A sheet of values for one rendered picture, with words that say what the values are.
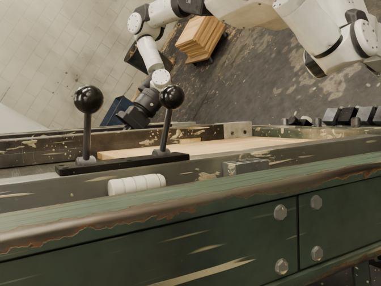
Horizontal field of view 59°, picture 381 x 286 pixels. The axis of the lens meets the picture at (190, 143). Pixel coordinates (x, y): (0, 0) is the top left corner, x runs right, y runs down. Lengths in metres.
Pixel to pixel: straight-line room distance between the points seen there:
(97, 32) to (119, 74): 0.80
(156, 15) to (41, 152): 0.64
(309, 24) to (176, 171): 0.37
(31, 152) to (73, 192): 0.49
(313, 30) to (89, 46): 5.76
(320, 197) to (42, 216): 0.26
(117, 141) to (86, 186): 0.52
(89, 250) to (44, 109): 5.90
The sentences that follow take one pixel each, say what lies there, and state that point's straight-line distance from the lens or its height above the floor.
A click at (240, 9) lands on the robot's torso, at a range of 1.00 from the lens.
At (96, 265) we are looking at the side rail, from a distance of 0.25.
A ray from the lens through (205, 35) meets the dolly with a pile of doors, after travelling 4.26.
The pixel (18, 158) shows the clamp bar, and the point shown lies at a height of 1.53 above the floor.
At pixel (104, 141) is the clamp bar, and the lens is 1.00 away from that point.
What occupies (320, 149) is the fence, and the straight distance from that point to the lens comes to 0.74.
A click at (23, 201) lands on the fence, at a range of 0.49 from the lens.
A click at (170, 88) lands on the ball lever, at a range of 0.49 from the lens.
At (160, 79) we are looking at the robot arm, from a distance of 1.21.
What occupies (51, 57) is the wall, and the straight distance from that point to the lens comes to 6.20.
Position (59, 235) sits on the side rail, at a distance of 0.24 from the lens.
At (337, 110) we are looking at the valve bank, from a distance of 1.26.
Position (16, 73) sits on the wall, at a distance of 6.13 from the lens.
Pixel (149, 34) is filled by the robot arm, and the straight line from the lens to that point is 1.37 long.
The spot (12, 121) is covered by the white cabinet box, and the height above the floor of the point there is 1.52.
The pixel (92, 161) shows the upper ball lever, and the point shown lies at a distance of 0.50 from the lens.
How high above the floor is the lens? 1.60
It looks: 26 degrees down
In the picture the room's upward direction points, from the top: 57 degrees counter-clockwise
